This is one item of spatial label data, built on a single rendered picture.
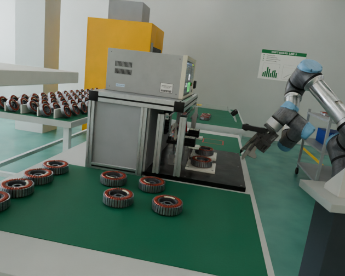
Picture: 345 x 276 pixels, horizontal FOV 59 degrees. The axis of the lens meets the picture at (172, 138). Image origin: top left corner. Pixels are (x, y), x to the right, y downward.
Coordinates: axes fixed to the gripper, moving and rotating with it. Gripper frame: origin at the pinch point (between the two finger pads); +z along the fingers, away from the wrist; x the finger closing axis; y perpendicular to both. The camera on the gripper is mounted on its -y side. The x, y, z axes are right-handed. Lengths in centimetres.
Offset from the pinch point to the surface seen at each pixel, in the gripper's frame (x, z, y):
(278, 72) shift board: 529, -113, 53
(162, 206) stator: -56, 23, -19
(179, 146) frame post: -19.6, 12.1, -26.8
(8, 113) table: 75, 109, -148
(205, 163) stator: -5.3, 14.0, -11.0
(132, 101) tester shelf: -22, 10, -56
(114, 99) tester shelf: -21, 14, -63
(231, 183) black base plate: -17.0, 10.3, 2.4
